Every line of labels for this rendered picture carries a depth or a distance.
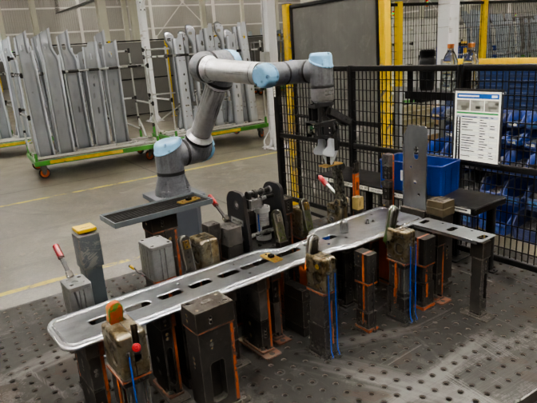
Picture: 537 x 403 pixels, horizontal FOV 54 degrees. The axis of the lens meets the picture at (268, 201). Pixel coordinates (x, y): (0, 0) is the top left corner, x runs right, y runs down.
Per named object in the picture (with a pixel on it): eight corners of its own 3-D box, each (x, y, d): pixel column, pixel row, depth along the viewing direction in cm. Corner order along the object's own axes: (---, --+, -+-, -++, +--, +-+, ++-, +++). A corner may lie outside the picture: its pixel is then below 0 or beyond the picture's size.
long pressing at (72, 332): (68, 360, 127) (67, 354, 127) (42, 325, 145) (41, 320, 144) (427, 220, 205) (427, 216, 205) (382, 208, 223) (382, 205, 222)
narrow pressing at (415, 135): (425, 210, 212) (427, 126, 202) (402, 205, 221) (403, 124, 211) (426, 210, 212) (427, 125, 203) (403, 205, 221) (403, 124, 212)
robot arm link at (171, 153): (150, 171, 223) (146, 140, 219) (177, 165, 232) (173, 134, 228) (166, 175, 215) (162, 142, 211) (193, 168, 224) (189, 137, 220)
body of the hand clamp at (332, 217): (340, 286, 220) (337, 205, 210) (328, 281, 225) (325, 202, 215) (350, 281, 223) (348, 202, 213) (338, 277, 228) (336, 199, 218)
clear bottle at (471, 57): (471, 92, 223) (474, 42, 217) (458, 92, 228) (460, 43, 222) (480, 90, 226) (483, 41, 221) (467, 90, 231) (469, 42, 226)
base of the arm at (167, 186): (149, 193, 228) (147, 170, 225) (182, 186, 236) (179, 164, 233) (163, 200, 216) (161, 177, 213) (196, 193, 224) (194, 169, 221)
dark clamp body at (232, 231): (235, 333, 190) (226, 233, 179) (216, 319, 200) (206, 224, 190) (259, 322, 196) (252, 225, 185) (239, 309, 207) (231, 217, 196)
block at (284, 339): (280, 345, 179) (274, 267, 171) (256, 331, 190) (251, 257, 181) (292, 340, 183) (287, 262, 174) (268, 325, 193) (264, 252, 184)
